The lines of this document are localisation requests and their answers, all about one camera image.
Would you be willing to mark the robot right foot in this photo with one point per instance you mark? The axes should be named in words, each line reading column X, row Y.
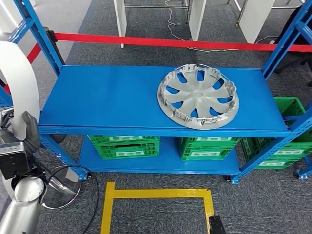
column 216, row 226

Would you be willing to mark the white curved panel part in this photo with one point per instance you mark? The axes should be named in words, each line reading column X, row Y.
column 22, row 84

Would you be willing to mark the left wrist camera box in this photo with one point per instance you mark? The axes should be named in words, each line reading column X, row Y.
column 13, row 161

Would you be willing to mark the white desk with metal bars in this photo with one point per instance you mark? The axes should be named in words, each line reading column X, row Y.
column 120, row 19
column 255, row 19

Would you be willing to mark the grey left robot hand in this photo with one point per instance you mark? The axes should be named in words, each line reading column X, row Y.
column 32, row 132

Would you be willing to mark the person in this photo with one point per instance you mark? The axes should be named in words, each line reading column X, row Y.
column 292, row 29

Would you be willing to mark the chrome stanchion with round base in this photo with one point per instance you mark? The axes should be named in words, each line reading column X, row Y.
column 63, row 190

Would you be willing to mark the black office chair base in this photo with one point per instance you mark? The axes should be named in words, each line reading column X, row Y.
column 302, row 63

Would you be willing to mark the grey wheel hubcap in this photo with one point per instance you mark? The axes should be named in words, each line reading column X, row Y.
column 197, row 97

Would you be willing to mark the red barrier belt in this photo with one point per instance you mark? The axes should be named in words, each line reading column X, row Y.
column 146, row 41
column 34, row 53

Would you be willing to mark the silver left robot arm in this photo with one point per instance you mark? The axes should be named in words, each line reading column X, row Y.
column 22, row 210

